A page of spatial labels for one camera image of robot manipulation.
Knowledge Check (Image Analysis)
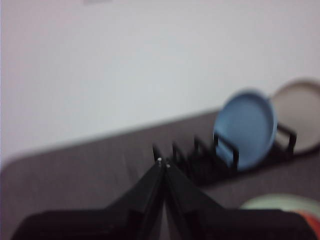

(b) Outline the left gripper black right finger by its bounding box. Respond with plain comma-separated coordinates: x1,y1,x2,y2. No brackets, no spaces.
164,162,226,226

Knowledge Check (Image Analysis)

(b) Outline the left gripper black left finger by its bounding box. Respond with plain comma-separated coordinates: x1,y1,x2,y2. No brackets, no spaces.
106,157,166,226

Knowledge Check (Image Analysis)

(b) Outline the green plate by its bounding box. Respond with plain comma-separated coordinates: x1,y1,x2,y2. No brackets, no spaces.
239,193,320,213

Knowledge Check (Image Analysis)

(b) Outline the red apple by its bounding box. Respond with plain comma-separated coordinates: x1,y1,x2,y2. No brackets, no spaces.
298,211,320,232

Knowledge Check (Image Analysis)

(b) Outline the black plate rack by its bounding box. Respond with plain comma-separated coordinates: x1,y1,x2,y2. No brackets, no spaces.
151,123,298,187

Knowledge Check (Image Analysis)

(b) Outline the blue plate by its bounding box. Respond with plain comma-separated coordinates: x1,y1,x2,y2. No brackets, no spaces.
213,88,278,172

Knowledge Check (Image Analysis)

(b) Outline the beige plate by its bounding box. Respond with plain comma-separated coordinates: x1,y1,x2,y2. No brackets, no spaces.
271,78,320,155

